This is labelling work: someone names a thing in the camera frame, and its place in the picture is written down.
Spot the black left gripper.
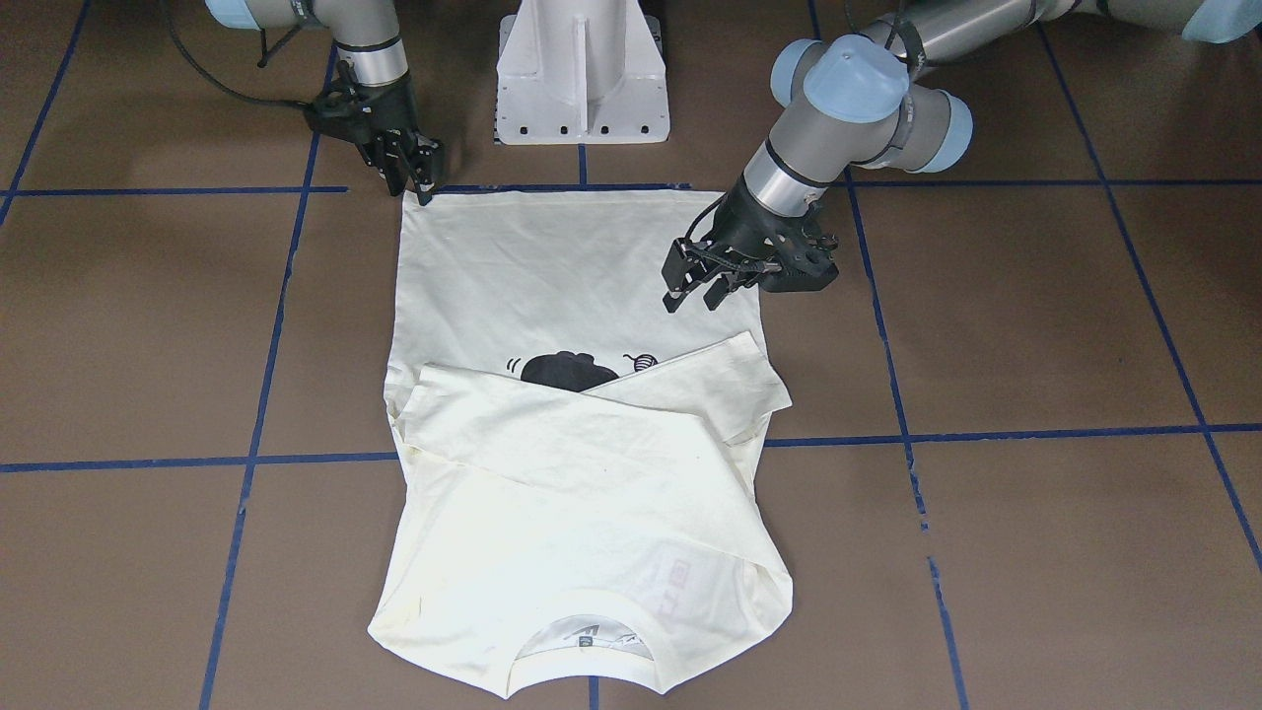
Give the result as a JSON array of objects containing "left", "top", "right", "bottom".
[{"left": 663, "top": 185, "right": 839, "bottom": 314}]

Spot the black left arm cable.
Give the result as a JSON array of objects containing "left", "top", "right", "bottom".
[{"left": 882, "top": 10, "right": 933, "bottom": 79}]

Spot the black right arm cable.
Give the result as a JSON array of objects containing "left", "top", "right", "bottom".
[{"left": 158, "top": 0, "right": 316, "bottom": 108}]

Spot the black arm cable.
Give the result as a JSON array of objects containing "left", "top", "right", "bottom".
[
  {"left": 158, "top": 0, "right": 316, "bottom": 108},
  {"left": 882, "top": 10, "right": 933, "bottom": 79}
]

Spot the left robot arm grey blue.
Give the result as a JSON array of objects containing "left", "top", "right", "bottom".
[{"left": 663, "top": 1, "right": 1261, "bottom": 311}]

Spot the cream long-sleeve printed shirt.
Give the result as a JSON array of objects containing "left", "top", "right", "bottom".
[{"left": 367, "top": 190, "right": 794, "bottom": 697}]

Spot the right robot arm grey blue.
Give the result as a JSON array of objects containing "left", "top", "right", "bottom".
[{"left": 206, "top": 1, "right": 445, "bottom": 206}]

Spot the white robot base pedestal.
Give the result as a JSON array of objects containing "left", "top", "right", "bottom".
[{"left": 495, "top": 1, "right": 670, "bottom": 148}]

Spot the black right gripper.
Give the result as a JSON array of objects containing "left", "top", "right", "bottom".
[{"left": 302, "top": 72, "right": 445, "bottom": 206}]

